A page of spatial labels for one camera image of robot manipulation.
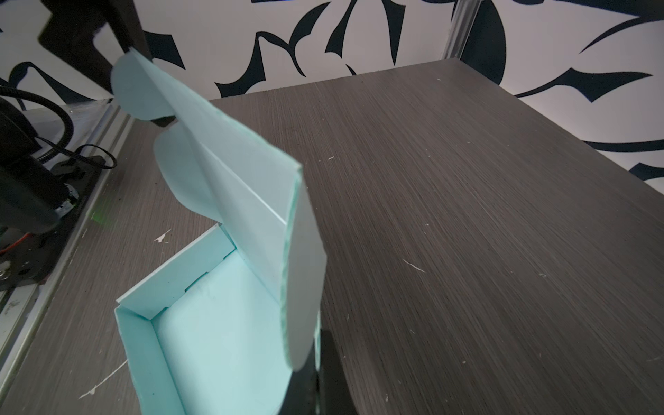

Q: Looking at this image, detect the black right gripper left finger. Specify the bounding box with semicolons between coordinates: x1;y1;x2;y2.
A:
278;347;318;415

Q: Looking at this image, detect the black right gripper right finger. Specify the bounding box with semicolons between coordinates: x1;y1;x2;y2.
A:
318;330;358;415

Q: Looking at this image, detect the light blue paper box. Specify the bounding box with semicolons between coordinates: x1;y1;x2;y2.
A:
112;50;327;414

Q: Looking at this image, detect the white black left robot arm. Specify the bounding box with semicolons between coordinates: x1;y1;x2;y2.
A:
38;0;185;93

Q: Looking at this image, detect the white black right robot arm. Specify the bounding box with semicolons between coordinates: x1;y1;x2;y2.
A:
1;86;357;414

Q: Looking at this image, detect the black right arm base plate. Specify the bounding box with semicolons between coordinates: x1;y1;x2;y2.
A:
1;161;102;291

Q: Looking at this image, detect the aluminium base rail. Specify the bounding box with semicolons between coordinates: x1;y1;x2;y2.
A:
1;100;133;396

